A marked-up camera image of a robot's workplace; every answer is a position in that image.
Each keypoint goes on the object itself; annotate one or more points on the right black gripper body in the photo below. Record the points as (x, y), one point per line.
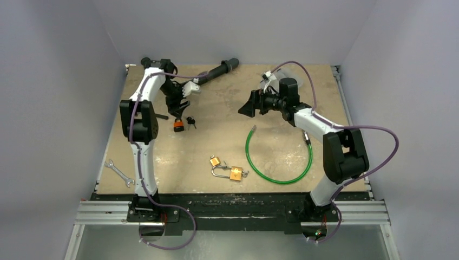
(257, 102)

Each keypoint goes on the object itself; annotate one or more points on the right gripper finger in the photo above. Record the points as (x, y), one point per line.
(249, 105)
(250, 113)

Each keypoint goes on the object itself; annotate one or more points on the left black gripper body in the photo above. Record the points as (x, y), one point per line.
(174, 95)

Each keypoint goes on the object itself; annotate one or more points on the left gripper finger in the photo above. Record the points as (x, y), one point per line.
(182, 108)
(175, 112)

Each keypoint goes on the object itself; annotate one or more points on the orange black padlock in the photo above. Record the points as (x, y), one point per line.
(178, 125)

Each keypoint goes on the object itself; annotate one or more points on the large brass padlock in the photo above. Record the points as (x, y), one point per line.
(235, 173)

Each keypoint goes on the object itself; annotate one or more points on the black head key bunch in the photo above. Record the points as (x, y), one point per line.
(191, 122)

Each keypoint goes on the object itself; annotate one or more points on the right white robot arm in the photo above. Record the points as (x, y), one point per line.
(344, 153)

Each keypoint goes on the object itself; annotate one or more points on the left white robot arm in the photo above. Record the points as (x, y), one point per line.
(140, 125)

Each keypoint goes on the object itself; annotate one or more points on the small black hammer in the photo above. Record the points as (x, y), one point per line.
(160, 116)

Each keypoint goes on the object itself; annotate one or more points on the clear plastic organizer box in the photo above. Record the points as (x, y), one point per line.
(287, 73)

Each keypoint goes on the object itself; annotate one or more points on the small brass padlock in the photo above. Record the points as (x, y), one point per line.
(216, 162)

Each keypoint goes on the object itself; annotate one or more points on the silver open-end wrench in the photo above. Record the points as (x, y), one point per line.
(128, 181)

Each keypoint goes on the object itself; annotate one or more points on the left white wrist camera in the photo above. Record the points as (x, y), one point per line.
(190, 88)

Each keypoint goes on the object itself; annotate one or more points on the green cable lock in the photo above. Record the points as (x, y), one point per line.
(282, 159)

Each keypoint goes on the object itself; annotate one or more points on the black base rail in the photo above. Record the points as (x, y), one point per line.
(224, 211)

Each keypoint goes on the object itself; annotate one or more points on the aluminium frame rail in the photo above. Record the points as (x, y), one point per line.
(102, 213)

